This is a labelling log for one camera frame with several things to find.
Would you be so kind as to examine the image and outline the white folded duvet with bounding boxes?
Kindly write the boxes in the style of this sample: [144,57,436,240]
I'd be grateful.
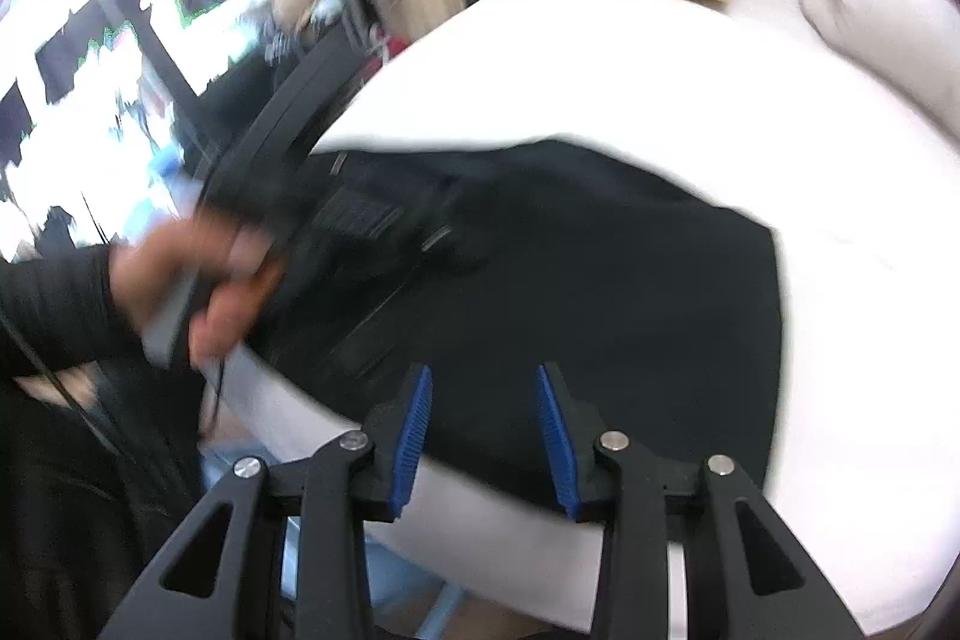
[796,0,960,120]

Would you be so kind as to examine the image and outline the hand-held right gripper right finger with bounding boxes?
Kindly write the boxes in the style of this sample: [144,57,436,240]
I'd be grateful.
[534,361,867,640]

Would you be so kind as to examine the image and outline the black glossy chair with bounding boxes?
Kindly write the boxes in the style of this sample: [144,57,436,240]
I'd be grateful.
[199,36,361,217]

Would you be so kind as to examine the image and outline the person's left hand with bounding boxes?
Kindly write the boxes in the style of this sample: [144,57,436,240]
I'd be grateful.
[109,211,292,369]

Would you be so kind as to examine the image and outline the black pants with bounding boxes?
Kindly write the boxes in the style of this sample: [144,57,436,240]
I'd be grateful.
[202,134,785,521]

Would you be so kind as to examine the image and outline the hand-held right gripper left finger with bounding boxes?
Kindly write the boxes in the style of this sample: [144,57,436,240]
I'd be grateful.
[97,362,436,640]

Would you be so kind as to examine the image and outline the person's left forearm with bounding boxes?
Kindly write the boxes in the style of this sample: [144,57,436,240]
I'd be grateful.
[0,241,145,380]

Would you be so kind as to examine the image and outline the person's black clothing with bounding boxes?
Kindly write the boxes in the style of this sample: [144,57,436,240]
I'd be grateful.
[0,366,215,640]

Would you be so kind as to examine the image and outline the bed with grey headboard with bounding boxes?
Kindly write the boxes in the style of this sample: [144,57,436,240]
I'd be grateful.
[199,0,960,637]

